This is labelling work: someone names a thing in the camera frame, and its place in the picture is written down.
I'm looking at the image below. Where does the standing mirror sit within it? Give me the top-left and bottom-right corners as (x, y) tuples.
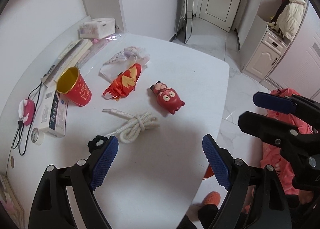
(175, 0), (194, 44)

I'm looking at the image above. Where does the black hair tie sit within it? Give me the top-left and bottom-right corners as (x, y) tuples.
(87, 135), (109, 153)

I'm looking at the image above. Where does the pink bedding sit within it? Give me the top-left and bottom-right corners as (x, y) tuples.
(243, 88), (315, 213)

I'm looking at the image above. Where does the white puffer jacket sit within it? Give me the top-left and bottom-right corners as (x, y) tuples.
(276, 0), (306, 42)

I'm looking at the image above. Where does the clear tape roll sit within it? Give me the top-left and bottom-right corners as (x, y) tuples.
(30, 128), (44, 146)

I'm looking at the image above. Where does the pink white mini iron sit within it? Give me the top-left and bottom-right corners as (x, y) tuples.
(18, 99), (35, 126)

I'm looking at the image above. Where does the red snack wrapper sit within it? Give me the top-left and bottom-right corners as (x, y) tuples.
(102, 63), (142, 100)

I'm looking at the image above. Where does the white medicine box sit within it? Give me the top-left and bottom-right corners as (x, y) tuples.
(36, 86), (69, 138)

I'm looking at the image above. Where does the white printed plastic bag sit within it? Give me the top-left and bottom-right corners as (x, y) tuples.
(100, 46), (150, 82)

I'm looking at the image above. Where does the orange slipper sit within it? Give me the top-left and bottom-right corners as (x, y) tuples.
(202, 191), (221, 206)

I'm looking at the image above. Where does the white coiled rope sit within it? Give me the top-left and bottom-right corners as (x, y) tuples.
(102, 108), (161, 144)

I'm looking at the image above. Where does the red pig figurine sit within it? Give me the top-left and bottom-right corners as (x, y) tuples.
(150, 81), (185, 115)

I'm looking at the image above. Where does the clear plastic sleeve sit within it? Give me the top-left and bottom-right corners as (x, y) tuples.
(75, 33), (124, 68)

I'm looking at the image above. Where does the white cabinet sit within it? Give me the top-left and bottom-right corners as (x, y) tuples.
(240, 28), (291, 82)

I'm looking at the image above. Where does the red gold paper cup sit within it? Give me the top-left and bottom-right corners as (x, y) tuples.
(56, 67), (92, 107)

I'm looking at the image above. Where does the black power cable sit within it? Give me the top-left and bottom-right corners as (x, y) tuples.
(11, 82), (43, 157)

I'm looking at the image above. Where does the white tissue pack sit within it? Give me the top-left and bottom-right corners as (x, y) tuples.
(79, 18), (116, 40)

